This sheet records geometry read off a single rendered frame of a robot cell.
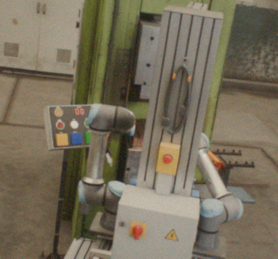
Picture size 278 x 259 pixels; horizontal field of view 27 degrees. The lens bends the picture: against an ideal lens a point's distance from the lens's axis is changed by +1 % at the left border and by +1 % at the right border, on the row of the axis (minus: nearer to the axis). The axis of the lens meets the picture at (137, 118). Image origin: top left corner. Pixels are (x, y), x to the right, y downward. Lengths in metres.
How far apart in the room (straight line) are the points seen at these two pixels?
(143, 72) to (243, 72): 6.58
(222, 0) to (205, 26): 1.62
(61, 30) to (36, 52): 0.52
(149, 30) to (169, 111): 1.39
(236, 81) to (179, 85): 7.89
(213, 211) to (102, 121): 0.73
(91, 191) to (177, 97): 0.81
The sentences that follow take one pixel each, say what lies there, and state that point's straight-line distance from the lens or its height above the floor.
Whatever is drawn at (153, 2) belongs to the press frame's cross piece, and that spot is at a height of 1.91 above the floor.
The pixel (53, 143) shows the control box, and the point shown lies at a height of 0.99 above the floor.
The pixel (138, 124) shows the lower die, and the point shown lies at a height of 0.99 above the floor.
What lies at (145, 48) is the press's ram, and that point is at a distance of 3.81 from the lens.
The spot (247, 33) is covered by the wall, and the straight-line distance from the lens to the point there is 10.21.
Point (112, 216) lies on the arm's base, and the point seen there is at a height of 0.89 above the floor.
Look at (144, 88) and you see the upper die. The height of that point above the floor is 1.34.
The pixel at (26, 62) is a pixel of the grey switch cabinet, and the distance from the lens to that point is 9.21.
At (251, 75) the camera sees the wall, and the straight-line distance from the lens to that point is 10.40.
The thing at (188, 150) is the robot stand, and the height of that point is 1.44.
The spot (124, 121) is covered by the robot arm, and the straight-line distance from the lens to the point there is 2.91.
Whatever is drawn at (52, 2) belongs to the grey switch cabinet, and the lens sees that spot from 9.03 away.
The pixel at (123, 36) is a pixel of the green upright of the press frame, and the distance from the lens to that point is 3.93.
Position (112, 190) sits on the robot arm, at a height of 1.03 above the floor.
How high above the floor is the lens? 2.29
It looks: 17 degrees down
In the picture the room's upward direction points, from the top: 8 degrees clockwise
